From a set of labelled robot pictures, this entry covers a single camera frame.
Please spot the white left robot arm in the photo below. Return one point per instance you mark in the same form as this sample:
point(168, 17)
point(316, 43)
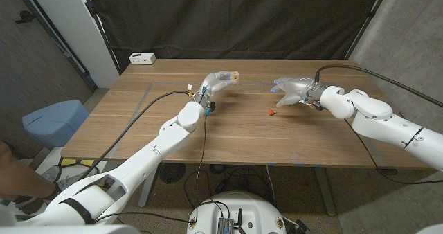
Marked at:
point(155, 151)

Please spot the grey table leg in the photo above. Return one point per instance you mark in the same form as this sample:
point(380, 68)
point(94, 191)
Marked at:
point(325, 192)

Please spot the black backdrop stand pole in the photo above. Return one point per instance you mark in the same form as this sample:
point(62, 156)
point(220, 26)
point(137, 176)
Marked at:
point(368, 17)
point(102, 33)

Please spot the red screw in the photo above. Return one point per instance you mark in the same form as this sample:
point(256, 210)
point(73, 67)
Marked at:
point(271, 112)

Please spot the blue padded stool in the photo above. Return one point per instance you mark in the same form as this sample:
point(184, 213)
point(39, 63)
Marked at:
point(55, 121)

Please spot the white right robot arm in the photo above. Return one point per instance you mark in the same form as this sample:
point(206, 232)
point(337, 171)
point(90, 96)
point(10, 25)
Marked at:
point(380, 123)

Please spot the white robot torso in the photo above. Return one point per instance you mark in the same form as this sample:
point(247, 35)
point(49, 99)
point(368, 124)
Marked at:
point(252, 209)

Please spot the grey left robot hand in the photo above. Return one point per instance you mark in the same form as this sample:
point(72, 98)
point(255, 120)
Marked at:
point(212, 85)

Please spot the black curtain backdrop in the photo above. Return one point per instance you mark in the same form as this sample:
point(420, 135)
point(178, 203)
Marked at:
point(235, 19)

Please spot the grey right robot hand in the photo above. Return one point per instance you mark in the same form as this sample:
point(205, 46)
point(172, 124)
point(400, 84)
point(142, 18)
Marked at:
point(296, 88)

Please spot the grey electronics module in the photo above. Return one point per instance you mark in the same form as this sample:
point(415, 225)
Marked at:
point(225, 226)

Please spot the black round floor fan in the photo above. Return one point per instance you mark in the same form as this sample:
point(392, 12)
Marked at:
point(173, 173)

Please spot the white cabinet panel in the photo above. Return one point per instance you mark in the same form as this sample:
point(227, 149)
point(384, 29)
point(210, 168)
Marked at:
point(76, 29)

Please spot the white power strip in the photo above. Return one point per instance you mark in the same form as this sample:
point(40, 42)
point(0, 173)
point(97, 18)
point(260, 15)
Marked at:
point(142, 58)

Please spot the person's bare leg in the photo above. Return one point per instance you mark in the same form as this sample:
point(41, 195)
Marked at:
point(20, 178)

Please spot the white table leg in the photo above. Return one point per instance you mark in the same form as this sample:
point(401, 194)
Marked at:
point(147, 192)

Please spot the small wooden block with holes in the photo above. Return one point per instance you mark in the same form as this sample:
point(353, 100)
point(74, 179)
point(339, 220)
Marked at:
point(235, 76)

